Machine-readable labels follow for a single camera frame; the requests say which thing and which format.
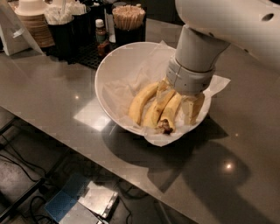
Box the small brown sauce bottle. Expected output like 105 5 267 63
95 18 110 57

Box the blue perforated box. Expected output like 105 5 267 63
45 173 90 223

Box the black rubber mat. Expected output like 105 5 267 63
45 43 102 69

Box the silver metal box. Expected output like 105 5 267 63
78 181 118 218

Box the white bowl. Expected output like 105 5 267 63
94 42 175 136

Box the black rear container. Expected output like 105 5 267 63
73 0 104 46

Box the yellow banana brown end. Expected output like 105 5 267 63
157 93 182 135

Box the white parchment paper liner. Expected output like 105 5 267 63
95 42 230 146

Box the black cup of wooden stirrers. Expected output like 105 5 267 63
112 4 145 45

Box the black floor cable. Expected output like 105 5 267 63
0 135 47 183

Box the black metal frame bar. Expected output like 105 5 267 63
0 178 46 223

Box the black cup of white packets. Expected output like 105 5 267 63
44 7 76 60

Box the white paper bag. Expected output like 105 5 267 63
0 0 43 56

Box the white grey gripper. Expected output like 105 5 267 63
156 56 214 125

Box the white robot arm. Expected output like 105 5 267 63
166 0 280 95

